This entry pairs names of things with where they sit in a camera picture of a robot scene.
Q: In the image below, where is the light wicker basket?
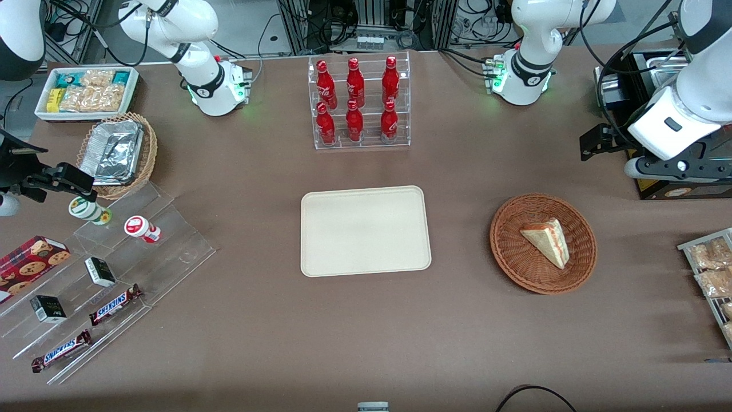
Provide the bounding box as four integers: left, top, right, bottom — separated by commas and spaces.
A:
76, 112, 158, 200

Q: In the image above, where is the large clear cracker bag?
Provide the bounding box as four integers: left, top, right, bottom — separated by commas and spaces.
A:
59, 85, 125, 113

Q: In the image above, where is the white rectangular snack bin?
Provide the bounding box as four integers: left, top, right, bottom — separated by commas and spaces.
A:
34, 66, 140, 122

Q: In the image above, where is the grey wire rack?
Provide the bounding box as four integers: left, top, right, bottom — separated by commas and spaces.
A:
678, 228, 732, 350

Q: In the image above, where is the clear acrylic step display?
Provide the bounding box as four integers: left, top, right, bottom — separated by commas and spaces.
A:
0, 181, 217, 385

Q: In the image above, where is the snickers bar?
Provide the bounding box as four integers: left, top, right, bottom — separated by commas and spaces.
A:
89, 284, 144, 327
31, 330, 93, 373

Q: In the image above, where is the aluminium foil container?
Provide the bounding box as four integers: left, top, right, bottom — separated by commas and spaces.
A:
80, 120, 145, 185

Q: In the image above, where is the black food warmer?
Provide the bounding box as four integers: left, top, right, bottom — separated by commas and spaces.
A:
595, 49, 732, 201

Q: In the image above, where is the small black box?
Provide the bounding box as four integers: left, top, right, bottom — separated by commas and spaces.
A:
85, 257, 117, 288
30, 295, 67, 324

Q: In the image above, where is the aluminium frame rack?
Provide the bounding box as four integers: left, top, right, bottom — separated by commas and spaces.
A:
277, 0, 458, 55

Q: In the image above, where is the green white yogurt cup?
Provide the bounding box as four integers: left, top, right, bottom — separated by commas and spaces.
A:
69, 196, 112, 225

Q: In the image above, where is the clear acrylic bottle rack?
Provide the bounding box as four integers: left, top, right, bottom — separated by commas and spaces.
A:
308, 51, 411, 150

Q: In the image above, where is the clear bag of pastry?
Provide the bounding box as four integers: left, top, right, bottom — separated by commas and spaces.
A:
688, 237, 732, 270
695, 268, 732, 298

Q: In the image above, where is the black floor cable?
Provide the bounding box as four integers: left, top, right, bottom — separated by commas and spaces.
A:
495, 385, 578, 412

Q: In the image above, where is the small clear cracker bag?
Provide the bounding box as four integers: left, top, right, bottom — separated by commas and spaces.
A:
80, 69, 115, 88

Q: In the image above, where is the red cookie box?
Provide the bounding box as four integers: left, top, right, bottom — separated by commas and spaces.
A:
0, 235, 71, 304

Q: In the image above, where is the triangle sandwich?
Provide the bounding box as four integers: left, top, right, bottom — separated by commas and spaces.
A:
519, 218, 571, 270

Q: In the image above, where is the brown round wicker basket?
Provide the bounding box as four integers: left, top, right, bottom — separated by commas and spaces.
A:
490, 193, 598, 295

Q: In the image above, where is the cream plastic tray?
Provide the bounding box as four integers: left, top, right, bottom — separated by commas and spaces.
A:
301, 185, 432, 278

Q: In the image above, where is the red cola bottle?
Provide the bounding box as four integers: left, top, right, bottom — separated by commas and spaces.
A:
316, 102, 336, 145
380, 100, 399, 141
346, 57, 365, 108
345, 100, 364, 142
316, 60, 338, 109
382, 56, 400, 105

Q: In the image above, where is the red white yogurt cup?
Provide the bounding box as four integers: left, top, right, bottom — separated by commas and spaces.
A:
124, 215, 162, 244

